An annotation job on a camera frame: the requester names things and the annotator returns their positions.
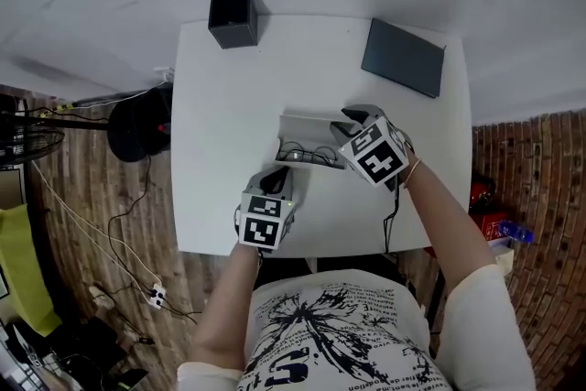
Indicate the white table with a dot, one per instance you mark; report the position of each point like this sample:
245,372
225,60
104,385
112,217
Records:
320,73

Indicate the red and black object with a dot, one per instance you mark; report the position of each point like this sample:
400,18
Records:
483,192

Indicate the white power strip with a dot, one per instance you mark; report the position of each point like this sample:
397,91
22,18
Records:
157,295

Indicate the white wall plug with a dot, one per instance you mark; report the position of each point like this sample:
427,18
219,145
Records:
165,74

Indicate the dark grey notebook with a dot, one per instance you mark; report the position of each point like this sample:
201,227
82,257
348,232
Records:
403,57

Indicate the black square pen holder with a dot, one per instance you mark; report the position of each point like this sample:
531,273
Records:
233,20

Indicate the round thin-framed eyeglasses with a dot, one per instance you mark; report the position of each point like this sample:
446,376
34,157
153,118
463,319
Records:
304,153

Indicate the black standing fan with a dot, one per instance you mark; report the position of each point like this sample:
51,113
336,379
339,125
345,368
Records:
137,123

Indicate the blue plastic bottle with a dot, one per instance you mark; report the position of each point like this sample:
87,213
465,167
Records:
516,231

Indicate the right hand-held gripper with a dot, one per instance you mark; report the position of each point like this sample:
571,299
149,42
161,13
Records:
382,160

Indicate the person's right forearm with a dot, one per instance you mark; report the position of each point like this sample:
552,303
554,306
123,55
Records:
446,220

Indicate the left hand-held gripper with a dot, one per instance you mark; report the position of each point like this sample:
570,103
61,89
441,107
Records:
261,226

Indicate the white printed shirt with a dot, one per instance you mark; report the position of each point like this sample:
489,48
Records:
348,334

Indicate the white box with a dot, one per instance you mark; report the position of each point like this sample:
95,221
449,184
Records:
302,130

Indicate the green fabric bag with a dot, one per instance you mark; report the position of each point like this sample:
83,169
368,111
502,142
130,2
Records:
23,270

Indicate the white paper bag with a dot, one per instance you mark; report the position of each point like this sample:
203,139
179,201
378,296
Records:
504,256

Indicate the person's left forearm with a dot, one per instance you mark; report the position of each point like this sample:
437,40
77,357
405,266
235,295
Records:
226,311

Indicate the red box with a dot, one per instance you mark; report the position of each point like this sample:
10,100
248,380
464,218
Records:
489,225

